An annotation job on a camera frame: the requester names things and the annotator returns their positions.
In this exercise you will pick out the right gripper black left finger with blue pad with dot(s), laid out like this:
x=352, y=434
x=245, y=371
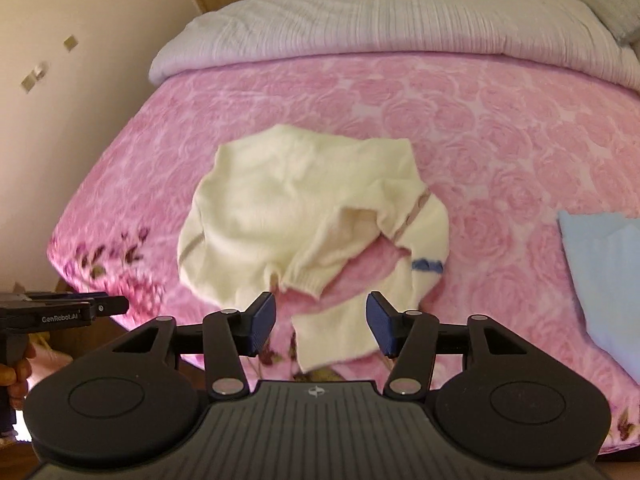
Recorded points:
x=223, y=338

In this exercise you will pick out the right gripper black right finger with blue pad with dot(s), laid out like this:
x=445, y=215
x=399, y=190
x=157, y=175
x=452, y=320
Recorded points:
x=414, y=339

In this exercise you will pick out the cream knitted sweater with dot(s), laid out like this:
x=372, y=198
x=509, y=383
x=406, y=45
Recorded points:
x=288, y=208

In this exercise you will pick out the person's left hand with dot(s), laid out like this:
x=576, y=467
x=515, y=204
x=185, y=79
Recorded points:
x=13, y=379

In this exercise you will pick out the light blue folded cloth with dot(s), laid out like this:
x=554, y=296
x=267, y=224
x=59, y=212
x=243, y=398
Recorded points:
x=602, y=252

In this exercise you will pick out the pink rose pattern blanket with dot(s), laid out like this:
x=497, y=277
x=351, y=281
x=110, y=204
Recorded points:
x=505, y=145

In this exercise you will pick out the grey white ribbed duvet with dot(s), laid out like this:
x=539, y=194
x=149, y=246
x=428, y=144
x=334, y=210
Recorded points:
x=561, y=33

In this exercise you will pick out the grey pillow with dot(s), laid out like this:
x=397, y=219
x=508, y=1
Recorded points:
x=620, y=17

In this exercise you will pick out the beige wall socket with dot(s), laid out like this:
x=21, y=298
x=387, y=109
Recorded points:
x=70, y=43

